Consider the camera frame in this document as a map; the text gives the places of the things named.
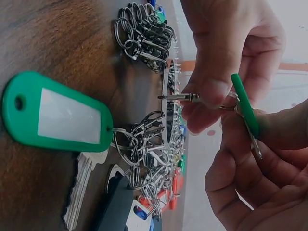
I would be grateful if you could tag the person's right hand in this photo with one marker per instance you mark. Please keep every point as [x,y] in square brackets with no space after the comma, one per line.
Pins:
[272,183]

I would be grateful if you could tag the person's left hand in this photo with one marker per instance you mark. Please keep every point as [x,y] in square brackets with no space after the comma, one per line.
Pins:
[223,41]

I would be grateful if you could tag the person's right thumb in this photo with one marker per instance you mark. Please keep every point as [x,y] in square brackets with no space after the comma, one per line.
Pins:
[279,130]

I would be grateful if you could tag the person's right fingers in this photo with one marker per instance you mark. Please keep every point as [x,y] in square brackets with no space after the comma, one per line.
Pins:
[231,214]

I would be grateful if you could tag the person's left thumb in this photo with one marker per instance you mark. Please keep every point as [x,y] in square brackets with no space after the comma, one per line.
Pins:
[207,81]

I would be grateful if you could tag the person's left fingers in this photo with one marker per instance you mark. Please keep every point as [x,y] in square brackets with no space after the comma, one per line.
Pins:
[262,60]

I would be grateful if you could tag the small silver key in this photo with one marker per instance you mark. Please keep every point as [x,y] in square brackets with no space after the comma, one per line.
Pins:
[255,146]

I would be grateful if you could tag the silver snap clip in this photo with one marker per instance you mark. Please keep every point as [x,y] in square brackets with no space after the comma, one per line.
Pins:
[175,97]

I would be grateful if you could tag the slim green key tag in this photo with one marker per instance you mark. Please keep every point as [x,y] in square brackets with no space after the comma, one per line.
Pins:
[245,106]

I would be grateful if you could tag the white tray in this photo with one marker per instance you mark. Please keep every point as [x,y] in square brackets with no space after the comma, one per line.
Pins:
[166,96]

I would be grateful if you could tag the heap of clips with rings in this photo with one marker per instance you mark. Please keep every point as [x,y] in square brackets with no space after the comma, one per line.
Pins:
[146,154]

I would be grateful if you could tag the pile of silver carabiner clips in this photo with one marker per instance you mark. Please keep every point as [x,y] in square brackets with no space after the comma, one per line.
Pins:
[144,38]

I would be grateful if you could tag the white and blue key tag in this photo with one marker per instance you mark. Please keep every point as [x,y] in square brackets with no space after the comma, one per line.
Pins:
[142,213]

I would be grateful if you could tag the black bottle opener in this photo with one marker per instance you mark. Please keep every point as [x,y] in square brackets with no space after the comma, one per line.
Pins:
[119,197]

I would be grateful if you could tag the large silver key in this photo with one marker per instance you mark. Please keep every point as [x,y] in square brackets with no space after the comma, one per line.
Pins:
[83,183]

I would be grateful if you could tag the green key tag white window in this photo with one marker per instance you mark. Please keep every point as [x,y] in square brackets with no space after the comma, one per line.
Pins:
[57,113]

